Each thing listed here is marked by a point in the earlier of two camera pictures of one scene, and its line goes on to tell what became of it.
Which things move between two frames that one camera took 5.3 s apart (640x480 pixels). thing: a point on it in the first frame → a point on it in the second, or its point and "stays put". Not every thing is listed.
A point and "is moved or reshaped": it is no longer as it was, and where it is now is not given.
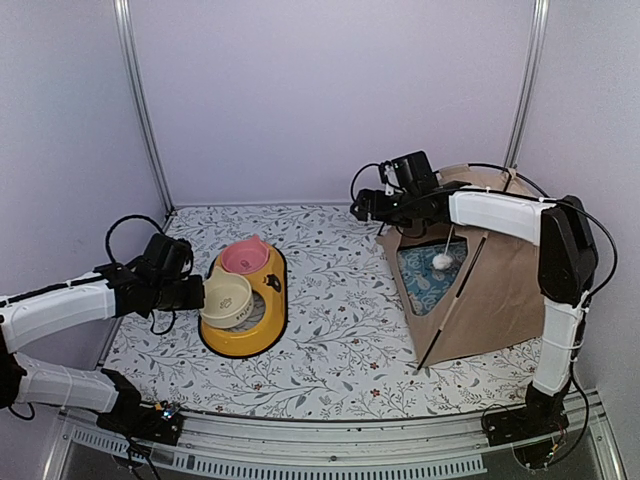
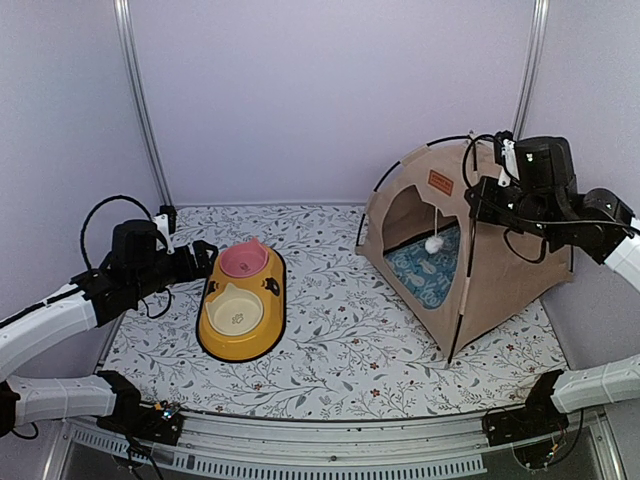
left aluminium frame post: [122, 11] stays put
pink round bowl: [246, 256] stays put
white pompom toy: [443, 260] → [434, 244]
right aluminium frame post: [528, 86] stays put
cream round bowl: [228, 299] is moved or reshaped
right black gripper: [373, 203] → [482, 201]
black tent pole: [472, 265] → [472, 235]
